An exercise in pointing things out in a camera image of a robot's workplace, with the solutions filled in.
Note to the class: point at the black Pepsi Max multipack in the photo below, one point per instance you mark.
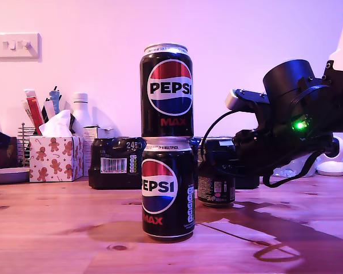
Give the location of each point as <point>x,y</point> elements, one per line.
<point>114,179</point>

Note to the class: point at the white insulated bottle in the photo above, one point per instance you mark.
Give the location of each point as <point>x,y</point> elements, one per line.
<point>80,111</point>

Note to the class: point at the white tissue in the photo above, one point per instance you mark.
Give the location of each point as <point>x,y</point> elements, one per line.
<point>55,124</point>

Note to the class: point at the white wall light switch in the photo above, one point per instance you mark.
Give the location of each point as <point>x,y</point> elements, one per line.
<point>18,47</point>

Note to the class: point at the small white carton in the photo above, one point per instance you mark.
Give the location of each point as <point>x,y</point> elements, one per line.
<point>89,142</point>

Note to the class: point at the black Pepsi Max can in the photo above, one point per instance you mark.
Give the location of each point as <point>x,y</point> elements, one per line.
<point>168,194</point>
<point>167,91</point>
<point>215,191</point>

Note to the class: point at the red and white tube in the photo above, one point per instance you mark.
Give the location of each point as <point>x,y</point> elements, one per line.
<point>34,109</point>

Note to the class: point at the black and white striped tube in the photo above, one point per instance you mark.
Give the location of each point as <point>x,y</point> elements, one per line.
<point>48,109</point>

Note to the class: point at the small white round camera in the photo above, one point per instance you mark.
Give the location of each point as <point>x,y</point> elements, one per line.
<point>331,168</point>

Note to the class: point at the blue and white tube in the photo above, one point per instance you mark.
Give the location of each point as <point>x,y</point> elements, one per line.
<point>55,98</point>

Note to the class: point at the large clear water bottle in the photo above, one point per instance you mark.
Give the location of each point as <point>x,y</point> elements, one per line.
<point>291,171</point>

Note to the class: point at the dark box with red print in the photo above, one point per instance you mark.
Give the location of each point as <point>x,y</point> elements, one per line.
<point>4,157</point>

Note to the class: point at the white slim packet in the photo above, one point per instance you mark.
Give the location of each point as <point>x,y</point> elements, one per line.
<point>27,109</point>

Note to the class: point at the grey plate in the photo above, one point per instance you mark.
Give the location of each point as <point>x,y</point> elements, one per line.
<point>8,175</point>

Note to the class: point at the gingerbread print tissue box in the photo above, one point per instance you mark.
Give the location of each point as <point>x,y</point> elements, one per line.
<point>54,160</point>

